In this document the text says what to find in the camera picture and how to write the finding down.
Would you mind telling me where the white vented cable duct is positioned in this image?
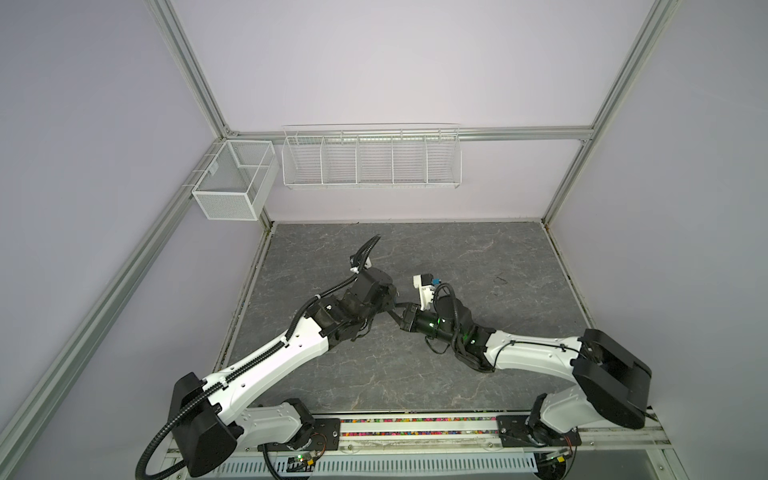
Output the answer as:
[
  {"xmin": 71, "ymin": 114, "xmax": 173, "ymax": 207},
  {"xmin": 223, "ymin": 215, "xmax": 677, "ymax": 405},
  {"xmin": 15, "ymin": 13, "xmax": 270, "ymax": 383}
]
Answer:
[{"xmin": 206, "ymin": 454, "xmax": 538, "ymax": 479}]

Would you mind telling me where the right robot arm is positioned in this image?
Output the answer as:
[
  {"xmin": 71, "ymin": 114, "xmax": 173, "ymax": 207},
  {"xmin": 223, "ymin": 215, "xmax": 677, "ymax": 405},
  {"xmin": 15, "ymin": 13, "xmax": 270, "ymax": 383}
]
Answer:
[{"xmin": 389, "ymin": 282, "xmax": 652, "ymax": 435}]

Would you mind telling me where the white mesh box basket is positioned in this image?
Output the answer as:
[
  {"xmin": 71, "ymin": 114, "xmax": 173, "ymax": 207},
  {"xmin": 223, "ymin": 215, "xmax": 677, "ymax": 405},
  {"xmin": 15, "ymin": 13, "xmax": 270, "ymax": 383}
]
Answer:
[{"xmin": 192, "ymin": 140, "xmax": 279, "ymax": 221}]

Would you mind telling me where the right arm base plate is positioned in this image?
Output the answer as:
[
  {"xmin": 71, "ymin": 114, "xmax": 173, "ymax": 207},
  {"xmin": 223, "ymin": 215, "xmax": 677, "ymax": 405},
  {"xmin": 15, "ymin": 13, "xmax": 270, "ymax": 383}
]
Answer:
[{"xmin": 496, "ymin": 414, "xmax": 582, "ymax": 448}]

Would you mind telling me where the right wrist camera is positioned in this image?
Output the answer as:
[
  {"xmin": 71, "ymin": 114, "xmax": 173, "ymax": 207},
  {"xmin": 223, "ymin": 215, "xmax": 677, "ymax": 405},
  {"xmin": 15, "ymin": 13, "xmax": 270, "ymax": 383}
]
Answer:
[{"xmin": 413, "ymin": 274, "xmax": 440, "ymax": 311}]

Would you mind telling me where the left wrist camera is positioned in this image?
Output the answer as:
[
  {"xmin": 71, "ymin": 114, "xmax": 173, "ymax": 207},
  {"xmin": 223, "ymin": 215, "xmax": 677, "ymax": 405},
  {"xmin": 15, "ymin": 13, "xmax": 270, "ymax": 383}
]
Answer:
[{"xmin": 350, "ymin": 255, "xmax": 372, "ymax": 275}]

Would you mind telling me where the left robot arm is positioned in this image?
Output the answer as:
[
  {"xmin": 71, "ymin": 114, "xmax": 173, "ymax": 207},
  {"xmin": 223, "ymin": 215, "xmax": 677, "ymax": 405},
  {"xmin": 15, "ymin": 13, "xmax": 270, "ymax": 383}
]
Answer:
[{"xmin": 134, "ymin": 235, "xmax": 397, "ymax": 479}]

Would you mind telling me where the white wire shelf basket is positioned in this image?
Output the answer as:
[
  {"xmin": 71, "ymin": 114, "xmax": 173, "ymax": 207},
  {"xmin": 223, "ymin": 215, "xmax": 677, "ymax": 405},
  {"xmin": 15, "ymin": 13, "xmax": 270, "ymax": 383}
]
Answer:
[{"xmin": 282, "ymin": 123, "xmax": 463, "ymax": 189}]

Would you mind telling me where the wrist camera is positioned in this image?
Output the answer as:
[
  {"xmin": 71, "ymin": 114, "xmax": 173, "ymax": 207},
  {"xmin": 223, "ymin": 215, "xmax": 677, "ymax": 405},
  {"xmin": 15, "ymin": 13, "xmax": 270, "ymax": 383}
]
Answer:
[
  {"xmin": 413, "ymin": 274, "xmax": 440, "ymax": 311},
  {"xmin": 350, "ymin": 255, "xmax": 372, "ymax": 275}
]

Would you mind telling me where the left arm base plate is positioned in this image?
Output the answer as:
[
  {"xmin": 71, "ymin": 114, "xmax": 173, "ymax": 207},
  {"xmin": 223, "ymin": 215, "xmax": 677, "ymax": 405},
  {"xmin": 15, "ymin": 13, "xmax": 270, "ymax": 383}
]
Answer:
[{"xmin": 281, "ymin": 417, "xmax": 341, "ymax": 451}]

